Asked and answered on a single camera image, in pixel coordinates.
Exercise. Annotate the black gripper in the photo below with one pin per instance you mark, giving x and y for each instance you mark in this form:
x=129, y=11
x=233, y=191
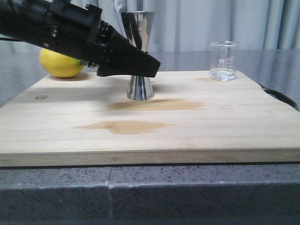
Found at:
x=82, y=34

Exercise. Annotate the clear glass measuring beaker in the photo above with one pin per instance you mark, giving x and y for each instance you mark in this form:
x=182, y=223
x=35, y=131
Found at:
x=223, y=57

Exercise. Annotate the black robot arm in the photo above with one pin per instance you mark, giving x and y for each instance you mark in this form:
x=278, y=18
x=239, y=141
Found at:
x=17, y=20

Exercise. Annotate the grey curtain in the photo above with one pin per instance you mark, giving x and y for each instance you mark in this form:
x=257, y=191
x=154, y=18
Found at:
x=191, y=25

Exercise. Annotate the yellow lemon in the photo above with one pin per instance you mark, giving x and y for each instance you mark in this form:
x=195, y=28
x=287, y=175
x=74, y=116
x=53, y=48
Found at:
x=59, y=65

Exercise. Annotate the light wooden cutting board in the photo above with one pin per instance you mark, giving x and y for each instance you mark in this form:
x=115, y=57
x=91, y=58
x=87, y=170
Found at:
x=88, y=120

